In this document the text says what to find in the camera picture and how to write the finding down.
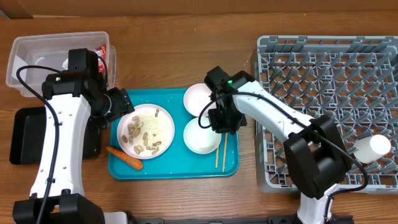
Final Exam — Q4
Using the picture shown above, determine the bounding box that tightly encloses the white bowl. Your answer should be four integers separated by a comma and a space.
183, 117, 222, 154

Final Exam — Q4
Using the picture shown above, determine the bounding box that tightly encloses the white paper tissue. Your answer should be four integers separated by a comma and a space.
62, 59, 68, 70

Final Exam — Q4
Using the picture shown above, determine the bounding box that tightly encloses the white cup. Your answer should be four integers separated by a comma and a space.
354, 134, 392, 164

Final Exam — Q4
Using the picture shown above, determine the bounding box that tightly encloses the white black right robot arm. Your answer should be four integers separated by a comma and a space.
202, 67, 368, 223

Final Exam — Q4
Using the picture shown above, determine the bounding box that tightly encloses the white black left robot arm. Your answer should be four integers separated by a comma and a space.
12, 63, 134, 223

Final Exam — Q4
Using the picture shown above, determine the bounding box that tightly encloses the clear plastic waste bin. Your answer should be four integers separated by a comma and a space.
6, 31, 116, 97

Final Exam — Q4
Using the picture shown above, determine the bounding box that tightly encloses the grey dishwasher rack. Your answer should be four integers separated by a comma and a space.
251, 35, 397, 194

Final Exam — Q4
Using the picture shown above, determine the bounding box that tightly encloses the right wooden chopstick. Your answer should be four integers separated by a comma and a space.
222, 133, 228, 172

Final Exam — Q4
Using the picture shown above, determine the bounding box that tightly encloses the wooden chopstick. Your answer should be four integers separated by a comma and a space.
222, 133, 228, 172
215, 145, 220, 169

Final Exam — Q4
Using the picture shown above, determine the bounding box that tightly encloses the left wooden chopstick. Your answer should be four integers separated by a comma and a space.
215, 145, 220, 169

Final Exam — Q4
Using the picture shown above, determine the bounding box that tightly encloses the pink plate with rice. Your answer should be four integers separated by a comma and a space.
117, 104, 175, 160

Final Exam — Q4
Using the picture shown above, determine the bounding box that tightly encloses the red snack wrapper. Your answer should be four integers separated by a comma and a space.
95, 45, 107, 73

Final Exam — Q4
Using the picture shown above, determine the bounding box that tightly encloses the orange carrot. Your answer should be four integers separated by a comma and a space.
106, 146, 144, 170

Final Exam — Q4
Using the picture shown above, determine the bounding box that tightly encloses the black plastic tray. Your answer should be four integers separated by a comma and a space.
9, 107, 100, 165

